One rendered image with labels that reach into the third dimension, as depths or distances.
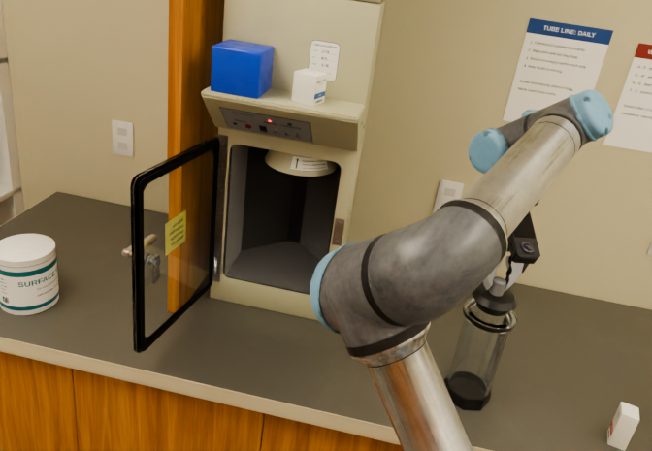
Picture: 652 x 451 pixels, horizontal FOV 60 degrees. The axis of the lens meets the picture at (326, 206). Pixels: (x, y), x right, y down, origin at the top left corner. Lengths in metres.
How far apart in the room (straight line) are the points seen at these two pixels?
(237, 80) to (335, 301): 0.57
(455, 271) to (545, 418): 0.80
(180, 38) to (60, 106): 0.89
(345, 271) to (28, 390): 1.03
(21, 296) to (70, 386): 0.23
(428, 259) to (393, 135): 1.07
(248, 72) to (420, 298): 0.65
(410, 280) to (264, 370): 0.73
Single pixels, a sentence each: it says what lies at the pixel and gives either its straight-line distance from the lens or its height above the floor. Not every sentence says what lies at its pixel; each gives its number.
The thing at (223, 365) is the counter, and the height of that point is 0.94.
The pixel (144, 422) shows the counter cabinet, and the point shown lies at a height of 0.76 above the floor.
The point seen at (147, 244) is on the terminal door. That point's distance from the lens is 1.15.
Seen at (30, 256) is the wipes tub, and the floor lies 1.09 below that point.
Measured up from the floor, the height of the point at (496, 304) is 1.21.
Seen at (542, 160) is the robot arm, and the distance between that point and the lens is 0.80.
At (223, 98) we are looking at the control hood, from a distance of 1.16.
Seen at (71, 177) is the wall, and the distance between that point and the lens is 2.09.
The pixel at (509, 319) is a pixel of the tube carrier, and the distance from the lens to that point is 1.24.
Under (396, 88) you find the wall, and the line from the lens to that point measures 1.64.
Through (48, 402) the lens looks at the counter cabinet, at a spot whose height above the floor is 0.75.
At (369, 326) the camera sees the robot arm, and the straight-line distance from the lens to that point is 0.71.
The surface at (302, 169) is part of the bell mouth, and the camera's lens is 1.30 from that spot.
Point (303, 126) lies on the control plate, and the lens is 1.17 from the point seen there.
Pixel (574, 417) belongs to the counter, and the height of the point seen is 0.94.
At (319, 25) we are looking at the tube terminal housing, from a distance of 1.20.
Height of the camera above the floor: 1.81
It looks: 25 degrees down
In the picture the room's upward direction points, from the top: 8 degrees clockwise
